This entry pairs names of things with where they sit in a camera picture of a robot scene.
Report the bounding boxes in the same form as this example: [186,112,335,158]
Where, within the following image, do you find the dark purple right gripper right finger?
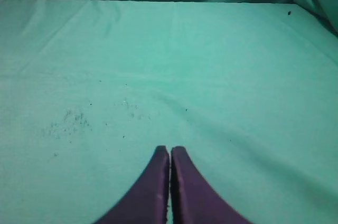
[171,146,250,224]

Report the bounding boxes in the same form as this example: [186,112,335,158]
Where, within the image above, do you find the green tablecloth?
[1,0,337,223]

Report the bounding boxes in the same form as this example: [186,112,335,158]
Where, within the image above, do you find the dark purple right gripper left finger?
[96,145,170,224]

